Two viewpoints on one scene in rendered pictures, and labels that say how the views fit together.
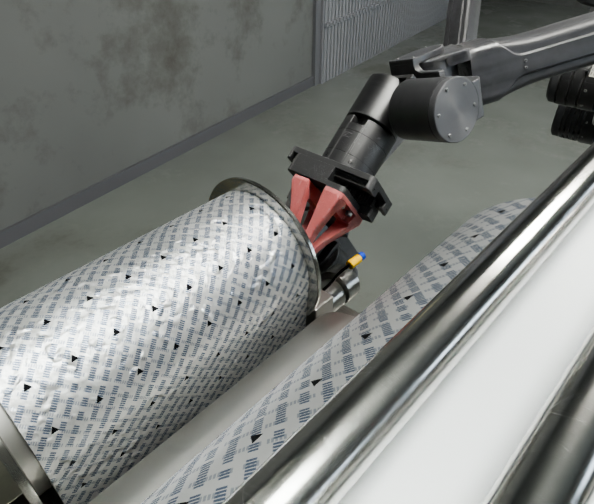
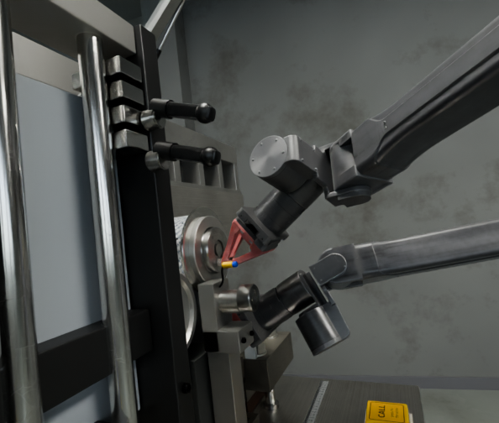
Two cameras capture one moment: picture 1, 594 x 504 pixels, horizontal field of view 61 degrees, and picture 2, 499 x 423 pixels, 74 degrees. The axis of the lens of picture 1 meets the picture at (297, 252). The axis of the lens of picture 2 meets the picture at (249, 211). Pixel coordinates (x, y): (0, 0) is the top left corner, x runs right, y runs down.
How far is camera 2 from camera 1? 0.63 m
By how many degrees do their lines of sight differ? 77
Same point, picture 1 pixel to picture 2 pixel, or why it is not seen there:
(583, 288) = not seen: outside the picture
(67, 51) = (489, 272)
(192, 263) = not seen: hidden behind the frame
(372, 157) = (267, 205)
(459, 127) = (268, 167)
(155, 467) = not seen: hidden behind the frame
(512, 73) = (376, 136)
